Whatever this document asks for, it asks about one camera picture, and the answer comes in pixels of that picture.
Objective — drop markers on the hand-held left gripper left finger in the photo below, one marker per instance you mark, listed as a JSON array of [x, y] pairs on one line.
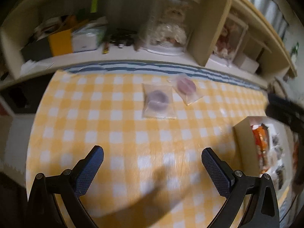
[[88, 171]]

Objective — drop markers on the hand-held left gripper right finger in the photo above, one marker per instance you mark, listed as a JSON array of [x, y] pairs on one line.
[[216, 172]]

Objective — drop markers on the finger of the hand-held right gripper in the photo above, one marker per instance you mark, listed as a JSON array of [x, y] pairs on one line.
[[285, 111]]

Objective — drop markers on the white shallow cardboard box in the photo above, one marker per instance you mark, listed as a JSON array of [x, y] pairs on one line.
[[243, 142]]

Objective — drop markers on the orange snack packet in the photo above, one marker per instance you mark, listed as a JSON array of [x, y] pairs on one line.
[[261, 147]]

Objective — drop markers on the clear pink donut packet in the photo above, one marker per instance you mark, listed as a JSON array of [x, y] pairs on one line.
[[187, 87]]

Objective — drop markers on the clear purple donut packet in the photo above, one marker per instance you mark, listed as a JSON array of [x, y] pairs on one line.
[[158, 99]]

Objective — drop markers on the yellow checked tablecloth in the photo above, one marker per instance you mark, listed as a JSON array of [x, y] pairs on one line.
[[106, 123]]

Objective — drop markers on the small white box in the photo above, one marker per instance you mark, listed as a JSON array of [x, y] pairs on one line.
[[247, 63]]

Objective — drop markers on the green bottle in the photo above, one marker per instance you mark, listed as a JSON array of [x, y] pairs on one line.
[[295, 48]]

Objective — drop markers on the red doll in clear case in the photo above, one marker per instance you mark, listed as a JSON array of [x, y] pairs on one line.
[[229, 38]]

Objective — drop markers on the grey curtain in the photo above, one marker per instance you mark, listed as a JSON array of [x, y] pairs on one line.
[[270, 7]]

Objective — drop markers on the wooden shelf unit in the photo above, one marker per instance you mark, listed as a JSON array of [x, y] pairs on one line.
[[211, 28]]

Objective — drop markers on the orange box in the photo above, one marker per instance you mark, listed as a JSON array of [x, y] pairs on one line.
[[60, 42]]

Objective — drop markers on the tissue box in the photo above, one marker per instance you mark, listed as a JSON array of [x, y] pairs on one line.
[[85, 39]]

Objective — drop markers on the dark green box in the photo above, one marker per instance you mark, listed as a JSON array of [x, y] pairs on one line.
[[35, 49]]

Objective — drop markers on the white doll in clear case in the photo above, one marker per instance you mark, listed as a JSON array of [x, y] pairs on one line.
[[171, 26]]

